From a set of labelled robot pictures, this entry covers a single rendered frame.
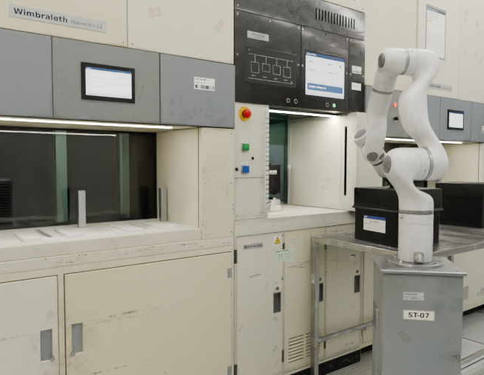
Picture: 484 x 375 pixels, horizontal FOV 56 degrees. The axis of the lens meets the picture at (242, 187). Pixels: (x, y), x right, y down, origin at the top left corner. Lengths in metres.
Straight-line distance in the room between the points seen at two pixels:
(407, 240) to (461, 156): 2.15
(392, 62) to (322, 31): 0.75
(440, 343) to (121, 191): 1.50
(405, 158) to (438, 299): 0.50
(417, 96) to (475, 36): 1.99
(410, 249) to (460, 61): 2.02
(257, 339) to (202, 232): 0.61
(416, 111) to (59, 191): 1.52
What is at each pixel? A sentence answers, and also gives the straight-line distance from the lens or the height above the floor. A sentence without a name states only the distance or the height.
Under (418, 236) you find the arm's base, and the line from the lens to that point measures 1.75.
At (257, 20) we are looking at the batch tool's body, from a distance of 2.21.
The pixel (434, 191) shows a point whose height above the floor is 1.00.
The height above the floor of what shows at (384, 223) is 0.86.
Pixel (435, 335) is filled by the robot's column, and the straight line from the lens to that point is 1.77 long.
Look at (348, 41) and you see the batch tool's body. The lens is 2.62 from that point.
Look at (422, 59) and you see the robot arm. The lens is 1.86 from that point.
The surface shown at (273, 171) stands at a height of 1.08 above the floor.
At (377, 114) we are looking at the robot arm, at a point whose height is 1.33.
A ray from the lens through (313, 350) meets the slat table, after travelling 2.49.
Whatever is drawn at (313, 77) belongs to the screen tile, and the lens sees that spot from 2.39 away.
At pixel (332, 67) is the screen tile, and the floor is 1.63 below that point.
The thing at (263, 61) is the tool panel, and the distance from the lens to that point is 2.19.
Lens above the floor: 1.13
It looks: 3 degrees down
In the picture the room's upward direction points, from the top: straight up
